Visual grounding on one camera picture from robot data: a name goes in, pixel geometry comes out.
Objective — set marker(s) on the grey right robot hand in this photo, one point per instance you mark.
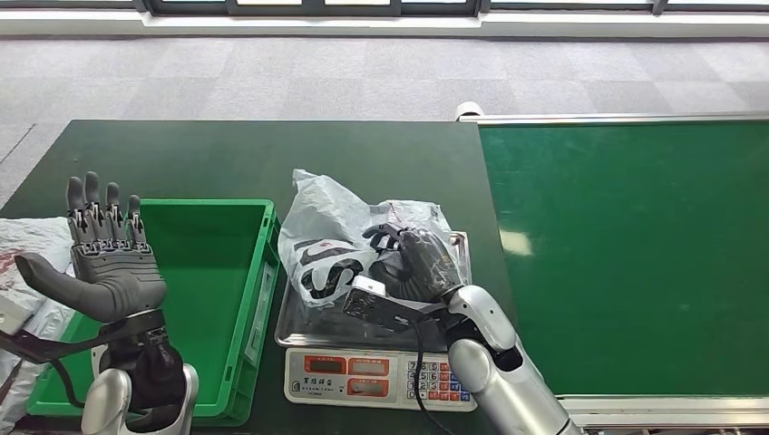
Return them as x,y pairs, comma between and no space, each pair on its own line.
420,264

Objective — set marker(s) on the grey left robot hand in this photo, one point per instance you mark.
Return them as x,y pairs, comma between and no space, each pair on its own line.
114,282

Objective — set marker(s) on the white parcel bag black print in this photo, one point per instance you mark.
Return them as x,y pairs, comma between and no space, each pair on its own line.
324,216

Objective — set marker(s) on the plain grey parcel bag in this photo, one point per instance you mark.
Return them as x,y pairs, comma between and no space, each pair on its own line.
12,384

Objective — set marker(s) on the white conveyor roller end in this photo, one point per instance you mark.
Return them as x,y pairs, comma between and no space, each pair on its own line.
468,110

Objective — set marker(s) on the green plastic crate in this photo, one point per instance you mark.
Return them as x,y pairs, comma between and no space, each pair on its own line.
204,270

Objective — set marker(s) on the steel weighing tray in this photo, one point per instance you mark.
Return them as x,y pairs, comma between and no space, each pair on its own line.
312,330

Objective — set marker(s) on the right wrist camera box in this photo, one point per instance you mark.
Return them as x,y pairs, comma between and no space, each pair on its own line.
372,306

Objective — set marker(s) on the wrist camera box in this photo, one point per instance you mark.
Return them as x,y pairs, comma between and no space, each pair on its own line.
12,312
372,306

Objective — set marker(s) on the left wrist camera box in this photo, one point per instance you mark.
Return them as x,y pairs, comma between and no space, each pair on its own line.
12,312

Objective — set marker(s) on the aluminium conveyor side rail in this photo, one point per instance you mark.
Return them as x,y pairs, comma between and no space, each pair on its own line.
661,411
601,118

